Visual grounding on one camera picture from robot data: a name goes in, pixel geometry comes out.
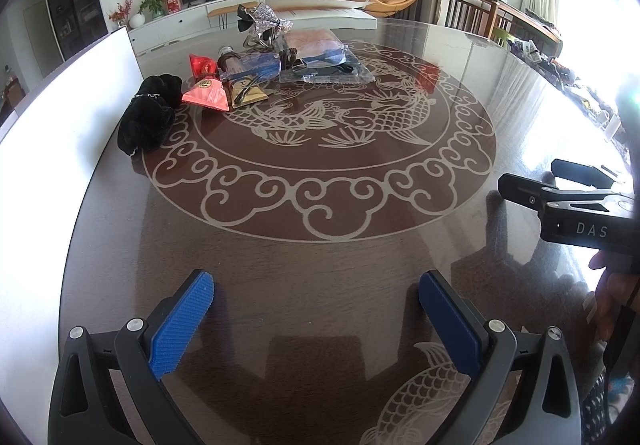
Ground red foil snack packet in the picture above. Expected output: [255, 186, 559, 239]
[188, 54, 220, 77]

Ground white foam board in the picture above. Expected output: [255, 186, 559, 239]
[0, 27, 146, 426]

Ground pile of cluttered small items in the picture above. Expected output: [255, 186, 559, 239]
[505, 35, 622, 136]

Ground white flat box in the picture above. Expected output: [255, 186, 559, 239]
[277, 5, 379, 31]

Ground wooden slat-back chair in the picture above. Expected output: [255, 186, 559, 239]
[437, 0, 496, 38]

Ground silver rhinestone bow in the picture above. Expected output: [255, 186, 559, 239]
[252, 5, 296, 36]

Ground black bow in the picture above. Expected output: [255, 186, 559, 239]
[236, 4, 261, 32]

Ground wooden bench hairpin legs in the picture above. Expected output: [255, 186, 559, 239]
[207, 0, 266, 31]

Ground red gold-emblem packet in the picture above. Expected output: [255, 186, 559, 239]
[181, 77, 234, 112]

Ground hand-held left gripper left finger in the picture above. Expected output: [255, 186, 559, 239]
[47, 269, 216, 445]

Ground black velvet cloth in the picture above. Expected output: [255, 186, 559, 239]
[117, 74, 184, 157]

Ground silver hair clip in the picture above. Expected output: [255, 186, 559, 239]
[243, 32, 281, 51]

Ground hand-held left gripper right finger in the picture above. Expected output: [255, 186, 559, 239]
[419, 270, 584, 445]

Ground person's right hand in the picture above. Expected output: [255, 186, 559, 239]
[589, 254, 640, 342]

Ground white television cabinet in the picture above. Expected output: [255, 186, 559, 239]
[127, 0, 321, 46]

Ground dark patterned clothing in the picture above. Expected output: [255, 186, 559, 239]
[580, 367, 640, 445]

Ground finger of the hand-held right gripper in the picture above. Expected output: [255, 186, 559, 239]
[497, 173, 639, 216]
[550, 158, 619, 188]

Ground green potted plant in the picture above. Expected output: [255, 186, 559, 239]
[139, 0, 171, 20]

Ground red flowers in vase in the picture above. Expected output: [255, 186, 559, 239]
[107, 0, 136, 28]

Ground silver gold cosmetic tube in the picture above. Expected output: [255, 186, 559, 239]
[217, 46, 269, 109]

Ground clear plastic bag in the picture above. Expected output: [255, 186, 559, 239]
[278, 52, 376, 86]

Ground orange packet in clear wrap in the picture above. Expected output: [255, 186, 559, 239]
[286, 28, 341, 57]

